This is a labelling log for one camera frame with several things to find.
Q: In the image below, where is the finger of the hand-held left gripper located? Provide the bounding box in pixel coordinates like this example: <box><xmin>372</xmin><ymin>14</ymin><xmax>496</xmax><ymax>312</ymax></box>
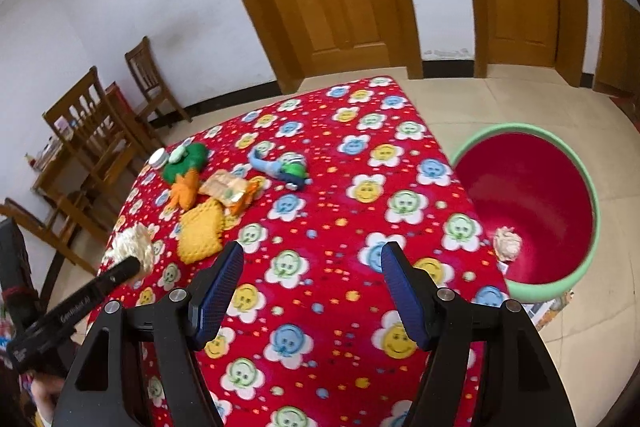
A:
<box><xmin>95</xmin><ymin>256</ymin><xmax>142</xmax><ymax>293</ymax></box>

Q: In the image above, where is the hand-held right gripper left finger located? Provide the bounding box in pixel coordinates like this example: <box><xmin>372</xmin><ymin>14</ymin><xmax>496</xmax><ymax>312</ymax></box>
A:
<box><xmin>52</xmin><ymin>241</ymin><xmax>245</xmax><ymax>427</ymax></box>

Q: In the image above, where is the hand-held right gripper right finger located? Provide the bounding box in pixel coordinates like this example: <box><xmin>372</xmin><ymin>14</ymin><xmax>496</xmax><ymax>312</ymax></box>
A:
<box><xmin>381</xmin><ymin>241</ymin><xmax>576</xmax><ymax>427</ymax></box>

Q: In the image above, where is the cream paper ball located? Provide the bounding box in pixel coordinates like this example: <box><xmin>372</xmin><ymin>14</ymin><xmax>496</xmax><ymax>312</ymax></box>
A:
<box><xmin>105</xmin><ymin>224</ymin><xmax>157</xmax><ymax>281</ymax></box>
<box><xmin>492</xmin><ymin>227</ymin><xmax>524</xmax><ymax>263</ymax></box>

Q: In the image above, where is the yellow foam net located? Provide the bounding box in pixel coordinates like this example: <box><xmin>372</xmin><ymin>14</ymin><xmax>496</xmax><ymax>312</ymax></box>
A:
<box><xmin>177</xmin><ymin>198</ymin><xmax>226</xmax><ymax>264</ymax></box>

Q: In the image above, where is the orange plush toy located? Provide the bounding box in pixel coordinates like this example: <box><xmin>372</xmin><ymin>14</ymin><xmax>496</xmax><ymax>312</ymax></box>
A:
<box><xmin>169</xmin><ymin>168</ymin><xmax>202</xmax><ymax>211</ymax></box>

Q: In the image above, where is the tan snack wrapper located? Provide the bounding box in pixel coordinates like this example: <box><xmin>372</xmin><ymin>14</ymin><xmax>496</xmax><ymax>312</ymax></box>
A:
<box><xmin>199</xmin><ymin>171</ymin><xmax>266</xmax><ymax>217</ymax></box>

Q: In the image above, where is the red bin with green rim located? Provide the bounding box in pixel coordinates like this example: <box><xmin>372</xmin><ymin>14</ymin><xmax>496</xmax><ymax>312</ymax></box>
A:
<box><xmin>450</xmin><ymin>123</ymin><xmax>600</xmax><ymax>306</ymax></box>

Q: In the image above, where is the wooden dining chair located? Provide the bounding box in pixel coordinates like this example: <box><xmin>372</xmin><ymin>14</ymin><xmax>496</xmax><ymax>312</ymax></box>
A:
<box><xmin>0</xmin><ymin>197</ymin><xmax>99</xmax><ymax>276</ymax></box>
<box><xmin>124</xmin><ymin>36</ymin><xmax>194</xmax><ymax>128</ymax></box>
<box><xmin>42</xmin><ymin>66</ymin><xmax>166</xmax><ymax>190</ymax></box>

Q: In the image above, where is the red smiley flower tablecloth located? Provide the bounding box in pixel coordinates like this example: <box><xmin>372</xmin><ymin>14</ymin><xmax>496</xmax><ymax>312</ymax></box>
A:
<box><xmin>87</xmin><ymin>76</ymin><xmax>511</xmax><ymax>427</ymax></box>

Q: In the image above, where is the printed cardboard sheet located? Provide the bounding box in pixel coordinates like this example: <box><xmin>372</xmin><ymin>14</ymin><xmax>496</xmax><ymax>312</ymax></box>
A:
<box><xmin>520</xmin><ymin>289</ymin><xmax>574</xmax><ymax>324</ymax></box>

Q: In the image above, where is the low wooden wall panel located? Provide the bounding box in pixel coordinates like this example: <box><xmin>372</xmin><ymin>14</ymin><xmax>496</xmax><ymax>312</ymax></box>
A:
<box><xmin>592</xmin><ymin>0</ymin><xmax>640</xmax><ymax>100</ymax></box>

